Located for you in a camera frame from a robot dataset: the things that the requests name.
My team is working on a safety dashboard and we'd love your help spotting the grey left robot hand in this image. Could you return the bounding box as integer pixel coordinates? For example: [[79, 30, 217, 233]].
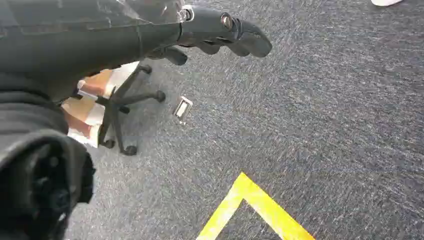
[[0, 0, 274, 240]]

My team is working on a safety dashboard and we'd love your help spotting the white and orange sheet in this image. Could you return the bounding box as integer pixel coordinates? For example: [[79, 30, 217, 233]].
[[61, 61, 141, 149]]

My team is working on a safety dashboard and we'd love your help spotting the black office chair base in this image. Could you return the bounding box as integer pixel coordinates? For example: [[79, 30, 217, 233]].
[[70, 63, 167, 157]]

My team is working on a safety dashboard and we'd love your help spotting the metal floor socket plate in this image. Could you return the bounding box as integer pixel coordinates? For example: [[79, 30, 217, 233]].
[[172, 96, 194, 124]]

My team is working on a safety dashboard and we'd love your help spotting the yellow floor tape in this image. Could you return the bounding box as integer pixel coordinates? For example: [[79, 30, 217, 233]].
[[195, 171, 316, 240]]

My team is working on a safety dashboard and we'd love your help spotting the white object on floor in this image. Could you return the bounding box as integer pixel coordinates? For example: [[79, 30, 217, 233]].
[[370, 0, 404, 7]]

